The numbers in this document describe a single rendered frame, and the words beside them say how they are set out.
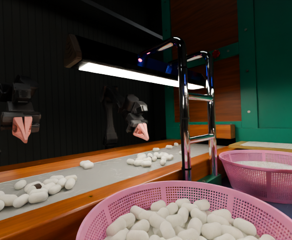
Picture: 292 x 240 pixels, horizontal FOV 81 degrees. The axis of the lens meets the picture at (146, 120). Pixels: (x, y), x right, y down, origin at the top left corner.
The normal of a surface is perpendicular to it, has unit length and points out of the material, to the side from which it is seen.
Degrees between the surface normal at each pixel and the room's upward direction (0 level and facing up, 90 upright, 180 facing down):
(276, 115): 90
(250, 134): 90
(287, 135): 90
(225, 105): 90
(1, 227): 0
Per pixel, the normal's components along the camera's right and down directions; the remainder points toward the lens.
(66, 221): 0.68, -0.03
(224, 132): -0.73, 0.03
